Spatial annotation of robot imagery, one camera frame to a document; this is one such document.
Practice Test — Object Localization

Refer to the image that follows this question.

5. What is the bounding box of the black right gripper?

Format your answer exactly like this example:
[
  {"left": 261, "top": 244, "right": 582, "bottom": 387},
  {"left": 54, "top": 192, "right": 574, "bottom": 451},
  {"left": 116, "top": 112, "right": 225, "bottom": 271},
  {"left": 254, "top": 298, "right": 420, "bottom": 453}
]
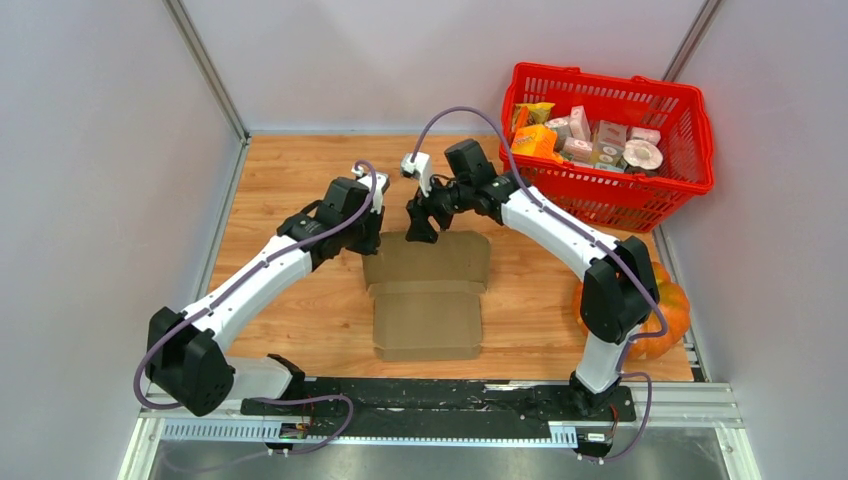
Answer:
[{"left": 406, "top": 169, "right": 473, "bottom": 243}]

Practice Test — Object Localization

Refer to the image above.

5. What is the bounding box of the brown cardboard paper box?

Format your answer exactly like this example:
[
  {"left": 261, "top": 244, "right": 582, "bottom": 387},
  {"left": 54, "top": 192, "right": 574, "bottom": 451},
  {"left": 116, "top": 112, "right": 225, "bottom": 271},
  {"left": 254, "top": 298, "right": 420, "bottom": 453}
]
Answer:
[{"left": 363, "top": 231, "right": 491, "bottom": 362}]

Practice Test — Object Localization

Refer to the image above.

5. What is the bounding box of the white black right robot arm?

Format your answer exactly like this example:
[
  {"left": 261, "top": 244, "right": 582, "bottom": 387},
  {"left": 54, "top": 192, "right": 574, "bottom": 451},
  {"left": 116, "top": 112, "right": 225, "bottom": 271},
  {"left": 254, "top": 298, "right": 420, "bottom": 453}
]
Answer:
[{"left": 400, "top": 139, "right": 659, "bottom": 419}]

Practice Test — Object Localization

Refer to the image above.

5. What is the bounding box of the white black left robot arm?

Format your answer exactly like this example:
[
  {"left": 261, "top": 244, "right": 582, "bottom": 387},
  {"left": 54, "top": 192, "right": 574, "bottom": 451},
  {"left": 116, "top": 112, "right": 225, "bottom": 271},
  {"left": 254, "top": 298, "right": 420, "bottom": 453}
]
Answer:
[{"left": 134, "top": 167, "right": 390, "bottom": 417}]

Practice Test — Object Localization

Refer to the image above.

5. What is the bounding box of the orange snack box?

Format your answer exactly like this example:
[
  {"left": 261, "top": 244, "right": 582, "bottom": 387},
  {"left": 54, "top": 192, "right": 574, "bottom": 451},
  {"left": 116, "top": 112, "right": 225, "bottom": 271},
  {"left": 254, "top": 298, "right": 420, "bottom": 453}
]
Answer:
[{"left": 511, "top": 124, "right": 557, "bottom": 160}]

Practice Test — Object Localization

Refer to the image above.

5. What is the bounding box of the white pink carton box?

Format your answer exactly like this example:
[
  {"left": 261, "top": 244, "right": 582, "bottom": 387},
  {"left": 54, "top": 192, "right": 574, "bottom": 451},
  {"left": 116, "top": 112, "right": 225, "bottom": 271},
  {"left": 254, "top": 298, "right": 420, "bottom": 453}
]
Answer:
[{"left": 569, "top": 105, "right": 591, "bottom": 142}]

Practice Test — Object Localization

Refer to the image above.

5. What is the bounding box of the yellow snack bag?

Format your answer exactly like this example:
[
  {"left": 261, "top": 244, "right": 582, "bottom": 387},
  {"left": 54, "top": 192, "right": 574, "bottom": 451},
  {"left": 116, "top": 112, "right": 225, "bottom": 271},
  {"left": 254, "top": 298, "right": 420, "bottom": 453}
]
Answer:
[{"left": 511, "top": 102, "right": 555, "bottom": 131}]

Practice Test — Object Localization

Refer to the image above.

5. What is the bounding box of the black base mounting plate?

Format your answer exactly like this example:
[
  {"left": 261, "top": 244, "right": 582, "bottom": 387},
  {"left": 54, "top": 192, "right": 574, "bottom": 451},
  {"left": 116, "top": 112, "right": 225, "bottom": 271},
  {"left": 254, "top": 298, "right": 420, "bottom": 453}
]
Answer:
[{"left": 240, "top": 376, "right": 637, "bottom": 440}]

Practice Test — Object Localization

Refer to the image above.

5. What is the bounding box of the red plastic shopping basket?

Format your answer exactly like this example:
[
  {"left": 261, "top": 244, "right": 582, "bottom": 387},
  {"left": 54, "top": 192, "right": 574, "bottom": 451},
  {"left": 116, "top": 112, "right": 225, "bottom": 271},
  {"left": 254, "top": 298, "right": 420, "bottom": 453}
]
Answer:
[{"left": 501, "top": 62, "right": 714, "bottom": 232}]

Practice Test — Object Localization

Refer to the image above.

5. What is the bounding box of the white round tape roll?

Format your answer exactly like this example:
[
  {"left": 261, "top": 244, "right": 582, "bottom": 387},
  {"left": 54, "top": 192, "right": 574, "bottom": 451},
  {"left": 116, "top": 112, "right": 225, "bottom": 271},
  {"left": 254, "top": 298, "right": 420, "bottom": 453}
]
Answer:
[{"left": 622, "top": 139, "right": 664, "bottom": 170}]

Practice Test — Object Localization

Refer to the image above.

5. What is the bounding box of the orange pumpkin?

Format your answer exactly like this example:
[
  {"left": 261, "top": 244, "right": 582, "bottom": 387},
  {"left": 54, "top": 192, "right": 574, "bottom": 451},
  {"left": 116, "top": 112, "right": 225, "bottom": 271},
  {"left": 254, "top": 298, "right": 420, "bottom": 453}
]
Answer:
[{"left": 572, "top": 260, "right": 692, "bottom": 362}]

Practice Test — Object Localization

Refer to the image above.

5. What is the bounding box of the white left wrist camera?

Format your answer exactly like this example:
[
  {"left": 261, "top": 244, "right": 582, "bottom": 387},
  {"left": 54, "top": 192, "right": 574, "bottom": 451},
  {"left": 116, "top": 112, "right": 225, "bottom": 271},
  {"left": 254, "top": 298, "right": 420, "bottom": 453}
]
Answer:
[{"left": 351, "top": 165, "right": 390, "bottom": 215}]

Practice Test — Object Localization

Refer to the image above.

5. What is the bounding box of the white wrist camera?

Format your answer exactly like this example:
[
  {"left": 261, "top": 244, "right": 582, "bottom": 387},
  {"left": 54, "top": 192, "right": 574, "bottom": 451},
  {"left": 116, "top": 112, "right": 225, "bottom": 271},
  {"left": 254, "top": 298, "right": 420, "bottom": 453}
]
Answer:
[
  {"left": 351, "top": 165, "right": 390, "bottom": 215},
  {"left": 400, "top": 152, "right": 433, "bottom": 197}
]

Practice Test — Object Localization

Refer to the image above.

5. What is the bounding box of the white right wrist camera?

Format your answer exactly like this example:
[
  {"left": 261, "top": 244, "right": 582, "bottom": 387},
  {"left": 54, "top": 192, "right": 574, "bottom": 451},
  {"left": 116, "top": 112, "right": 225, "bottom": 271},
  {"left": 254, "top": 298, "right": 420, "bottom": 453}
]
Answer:
[{"left": 400, "top": 152, "right": 433, "bottom": 197}]

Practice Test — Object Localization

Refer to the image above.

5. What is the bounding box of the aluminium frame rail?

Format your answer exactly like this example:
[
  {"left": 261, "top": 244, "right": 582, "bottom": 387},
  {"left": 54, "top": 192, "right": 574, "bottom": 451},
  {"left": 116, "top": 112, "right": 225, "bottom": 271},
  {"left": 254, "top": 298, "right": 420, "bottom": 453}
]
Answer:
[{"left": 120, "top": 377, "right": 760, "bottom": 479}]

